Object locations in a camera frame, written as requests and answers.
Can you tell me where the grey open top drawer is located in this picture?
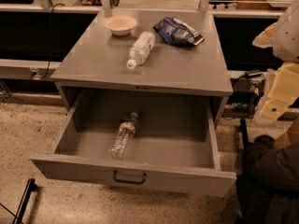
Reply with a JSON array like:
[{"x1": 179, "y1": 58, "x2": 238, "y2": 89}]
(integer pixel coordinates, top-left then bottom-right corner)
[{"x1": 31, "y1": 90, "x2": 236, "y2": 197}]

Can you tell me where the black stand leg left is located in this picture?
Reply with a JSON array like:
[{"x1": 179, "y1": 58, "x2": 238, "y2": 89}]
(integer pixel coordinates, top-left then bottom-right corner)
[{"x1": 12, "y1": 178, "x2": 37, "y2": 224}]

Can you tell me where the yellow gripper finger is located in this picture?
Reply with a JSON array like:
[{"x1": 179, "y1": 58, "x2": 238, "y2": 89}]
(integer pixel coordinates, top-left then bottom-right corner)
[{"x1": 260, "y1": 62, "x2": 299, "y2": 120}]

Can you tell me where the clear water bottle red label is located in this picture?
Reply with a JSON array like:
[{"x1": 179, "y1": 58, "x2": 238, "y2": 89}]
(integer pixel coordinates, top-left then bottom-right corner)
[{"x1": 108, "y1": 112, "x2": 138, "y2": 160}]

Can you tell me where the clear water bottle white cap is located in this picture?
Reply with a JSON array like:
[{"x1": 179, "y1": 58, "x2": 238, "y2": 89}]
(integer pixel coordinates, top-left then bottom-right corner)
[{"x1": 126, "y1": 31, "x2": 156, "y2": 70}]

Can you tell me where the black drawer handle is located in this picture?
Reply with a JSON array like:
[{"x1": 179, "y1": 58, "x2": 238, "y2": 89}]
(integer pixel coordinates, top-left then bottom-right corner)
[{"x1": 113, "y1": 170, "x2": 147, "y2": 185}]

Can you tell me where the black power cable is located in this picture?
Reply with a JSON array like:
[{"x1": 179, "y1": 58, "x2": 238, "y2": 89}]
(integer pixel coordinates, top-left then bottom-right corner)
[{"x1": 40, "y1": 3, "x2": 66, "y2": 80}]

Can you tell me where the brown cardboard box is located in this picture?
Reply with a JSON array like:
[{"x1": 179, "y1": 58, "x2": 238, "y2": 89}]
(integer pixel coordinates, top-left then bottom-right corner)
[{"x1": 275, "y1": 118, "x2": 299, "y2": 148}]

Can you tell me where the black stand leg right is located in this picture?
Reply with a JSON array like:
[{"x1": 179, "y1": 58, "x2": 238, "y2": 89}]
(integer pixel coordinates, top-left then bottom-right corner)
[{"x1": 239, "y1": 119, "x2": 249, "y2": 150}]

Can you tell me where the dark robot base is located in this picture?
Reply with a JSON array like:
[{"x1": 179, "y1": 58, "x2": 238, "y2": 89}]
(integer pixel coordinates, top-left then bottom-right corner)
[{"x1": 235, "y1": 135, "x2": 299, "y2": 224}]

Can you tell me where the white paper bowl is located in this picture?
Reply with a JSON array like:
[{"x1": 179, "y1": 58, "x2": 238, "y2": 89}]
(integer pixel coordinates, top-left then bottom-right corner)
[{"x1": 104, "y1": 15, "x2": 137, "y2": 36}]

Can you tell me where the blue chip bag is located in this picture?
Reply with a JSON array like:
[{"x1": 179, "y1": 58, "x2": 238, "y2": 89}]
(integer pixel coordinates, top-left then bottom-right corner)
[{"x1": 153, "y1": 17, "x2": 205, "y2": 46}]

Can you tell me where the grey cabinet counter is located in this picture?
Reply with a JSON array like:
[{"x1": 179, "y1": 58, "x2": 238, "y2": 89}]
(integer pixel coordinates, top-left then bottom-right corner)
[{"x1": 51, "y1": 8, "x2": 233, "y2": 119}]

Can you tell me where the black stand leg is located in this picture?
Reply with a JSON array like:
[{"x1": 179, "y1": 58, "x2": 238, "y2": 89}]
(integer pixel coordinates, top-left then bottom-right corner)
[
  {"x1": 12, "y1": 178, "x2": 37, "y2": 224},
  {"x1": 239, "y1": 119, "x2": 249, "y2": 150}
]

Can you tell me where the black electronics box with wires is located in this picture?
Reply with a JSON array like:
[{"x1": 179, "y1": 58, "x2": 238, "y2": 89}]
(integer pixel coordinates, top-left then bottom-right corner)
[{"x1": 228, "y1": 70, "x2": 265, "y2": 118}]

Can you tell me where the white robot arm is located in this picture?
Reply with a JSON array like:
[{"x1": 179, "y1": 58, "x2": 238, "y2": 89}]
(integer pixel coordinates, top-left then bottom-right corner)
[{"x1": 252, "y1": 0, "x2": 299, "y2": 120}]

